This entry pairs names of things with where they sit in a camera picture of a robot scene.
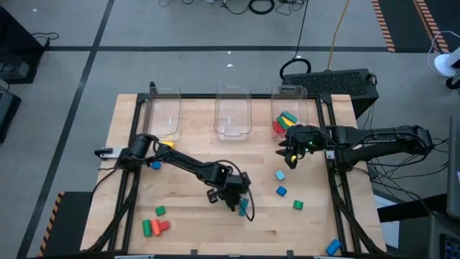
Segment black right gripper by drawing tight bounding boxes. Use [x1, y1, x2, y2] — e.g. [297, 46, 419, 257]
[275, 124, 326, 170]

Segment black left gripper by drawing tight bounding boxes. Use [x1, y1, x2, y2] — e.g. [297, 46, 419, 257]
[207, 171, 252, 213]

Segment blue-teal rectangular block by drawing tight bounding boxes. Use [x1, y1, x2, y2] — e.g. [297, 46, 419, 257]
[238, 197, 250, 218]

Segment clear plastic bin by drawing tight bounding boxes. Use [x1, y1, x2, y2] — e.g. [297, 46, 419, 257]
[213, 85, 252, 142]
[139, 86, 183, 142]
[270, 85, 310, 141]

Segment black perforated computer case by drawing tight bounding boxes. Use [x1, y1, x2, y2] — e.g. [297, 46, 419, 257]
[281, 68, 380, 119]

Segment blue long cylinder block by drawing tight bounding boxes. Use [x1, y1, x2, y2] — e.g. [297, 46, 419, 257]
[325, 238, 342, 257]

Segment white paper sheet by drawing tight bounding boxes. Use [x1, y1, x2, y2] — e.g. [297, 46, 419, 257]
[373, 196, 400, 250]

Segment plain black floor mat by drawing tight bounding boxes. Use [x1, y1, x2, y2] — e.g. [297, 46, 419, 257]
[377, 193, 450, 224]

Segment black mat with orange stripe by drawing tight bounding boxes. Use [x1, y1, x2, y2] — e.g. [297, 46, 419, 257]
[371, 0, 446, 54]
[37, 190, 95, 259]
[412, 0, 460, 54]

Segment white round device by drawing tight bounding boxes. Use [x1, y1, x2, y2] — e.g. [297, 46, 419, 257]
[426, 30, 460, 90]

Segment dark grey equipment case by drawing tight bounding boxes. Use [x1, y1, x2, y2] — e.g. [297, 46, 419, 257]
[0, 81, 22, 144]

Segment black cart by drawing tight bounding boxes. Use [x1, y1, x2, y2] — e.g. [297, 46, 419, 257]
[0, 6, 46, 86]

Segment black cable with coil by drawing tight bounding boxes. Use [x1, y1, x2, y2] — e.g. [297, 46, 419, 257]
[279, 0, 313, 82]

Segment black cable bundle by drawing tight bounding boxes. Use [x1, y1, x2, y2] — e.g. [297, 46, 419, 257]
[359, 102, 450, 217]

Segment black metal table frame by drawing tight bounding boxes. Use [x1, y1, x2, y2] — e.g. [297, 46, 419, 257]
[80, 81, 387, 259]

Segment yellow cable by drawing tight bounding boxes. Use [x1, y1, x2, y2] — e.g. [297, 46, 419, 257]
[326, 0, 351, 72]

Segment thin black floor cables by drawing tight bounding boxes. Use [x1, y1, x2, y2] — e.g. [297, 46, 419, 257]
[157, 0, 249, 15]

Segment thin black cable with plug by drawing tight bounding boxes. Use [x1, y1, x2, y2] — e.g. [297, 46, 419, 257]
[30, 31, 60, 48]

